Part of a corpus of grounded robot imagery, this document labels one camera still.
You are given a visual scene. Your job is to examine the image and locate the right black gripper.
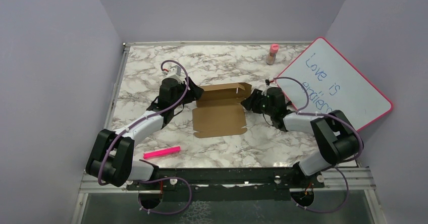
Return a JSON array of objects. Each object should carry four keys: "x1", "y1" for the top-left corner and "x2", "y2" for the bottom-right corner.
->
[{"x1": 241, "y1": 88, "x2": 275, "y2": 116}]

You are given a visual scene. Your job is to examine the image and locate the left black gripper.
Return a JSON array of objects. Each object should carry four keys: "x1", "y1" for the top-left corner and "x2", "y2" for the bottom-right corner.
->
[{"x1": 171, "y1": 77, "x2": 204, "y2": 109}]

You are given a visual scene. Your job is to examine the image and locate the brown cardboard box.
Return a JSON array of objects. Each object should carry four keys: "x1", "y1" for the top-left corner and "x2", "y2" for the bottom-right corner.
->
[{"x1": 192, "y1": 82, "x2": 252, "y2": 138}]

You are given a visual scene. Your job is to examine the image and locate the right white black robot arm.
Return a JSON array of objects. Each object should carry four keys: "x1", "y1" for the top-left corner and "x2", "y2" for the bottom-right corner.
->
[{"x1": 241, "y1": 80, "x2": 364, "y2": 187}]

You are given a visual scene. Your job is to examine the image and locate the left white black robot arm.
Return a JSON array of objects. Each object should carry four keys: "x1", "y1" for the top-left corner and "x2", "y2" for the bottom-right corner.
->
[{"x1": 85, "y1": 66, "x2": 204, "y2": 189}]

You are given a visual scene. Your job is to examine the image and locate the pink-capped small bottle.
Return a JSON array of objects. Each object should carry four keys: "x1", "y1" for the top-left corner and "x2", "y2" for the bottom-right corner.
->
[{"x1": 266, "y1": 44, "x2": 280, "y2": 65}]

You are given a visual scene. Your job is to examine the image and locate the pink rectangular stick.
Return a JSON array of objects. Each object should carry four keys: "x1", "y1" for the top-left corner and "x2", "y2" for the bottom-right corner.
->
[{"x1": 143, "y1": 146, "x2": 181, "y2": 159}]

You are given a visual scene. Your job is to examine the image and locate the pink-framed whiteboard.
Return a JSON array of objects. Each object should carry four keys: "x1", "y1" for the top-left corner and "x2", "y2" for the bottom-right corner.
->
[{"x1": 275, "y1": 37, "x2": 393, "y2": 131}]

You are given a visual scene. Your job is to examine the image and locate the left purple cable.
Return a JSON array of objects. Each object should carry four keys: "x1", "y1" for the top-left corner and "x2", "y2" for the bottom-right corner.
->
[{"x1": 97, "y1": 60, "x2": 193, "y2": 215}]

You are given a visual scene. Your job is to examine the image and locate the aluminium front frame rail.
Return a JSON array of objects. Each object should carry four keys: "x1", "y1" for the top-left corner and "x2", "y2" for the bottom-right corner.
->
[{"x1": 72, "y1": 167, "x2": 386, "y2": 223}]

